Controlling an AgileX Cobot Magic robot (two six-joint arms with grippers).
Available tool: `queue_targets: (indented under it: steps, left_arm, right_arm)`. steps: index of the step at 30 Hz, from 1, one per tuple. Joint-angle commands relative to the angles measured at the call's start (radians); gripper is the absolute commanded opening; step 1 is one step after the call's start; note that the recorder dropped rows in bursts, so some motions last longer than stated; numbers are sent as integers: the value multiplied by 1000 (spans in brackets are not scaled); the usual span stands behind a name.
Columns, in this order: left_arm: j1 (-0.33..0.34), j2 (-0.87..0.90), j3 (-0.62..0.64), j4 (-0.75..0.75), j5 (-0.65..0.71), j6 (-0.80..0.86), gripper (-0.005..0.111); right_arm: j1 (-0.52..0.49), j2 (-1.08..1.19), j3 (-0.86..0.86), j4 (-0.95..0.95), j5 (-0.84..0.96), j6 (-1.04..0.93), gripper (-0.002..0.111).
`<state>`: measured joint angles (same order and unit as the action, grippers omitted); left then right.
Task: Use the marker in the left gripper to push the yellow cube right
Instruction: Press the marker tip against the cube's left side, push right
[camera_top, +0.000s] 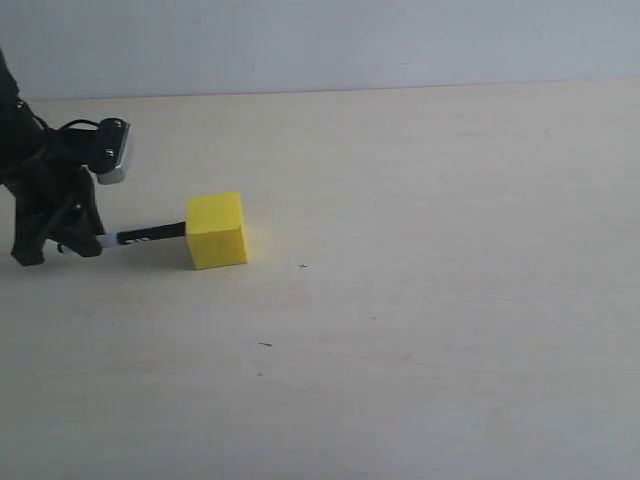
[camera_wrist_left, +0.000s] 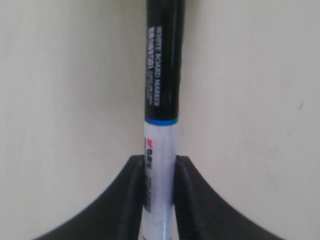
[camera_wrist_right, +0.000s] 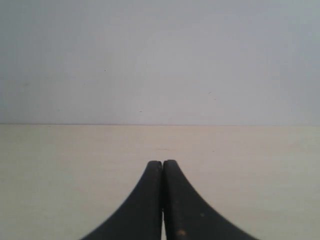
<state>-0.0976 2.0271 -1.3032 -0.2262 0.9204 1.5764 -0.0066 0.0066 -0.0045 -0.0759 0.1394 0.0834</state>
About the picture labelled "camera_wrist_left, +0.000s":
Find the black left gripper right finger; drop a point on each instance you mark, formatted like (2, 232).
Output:
(202, 214)

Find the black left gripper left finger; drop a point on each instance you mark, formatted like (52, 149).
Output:
(115, 215)

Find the black and white marker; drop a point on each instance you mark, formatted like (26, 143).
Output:
(163, 60)

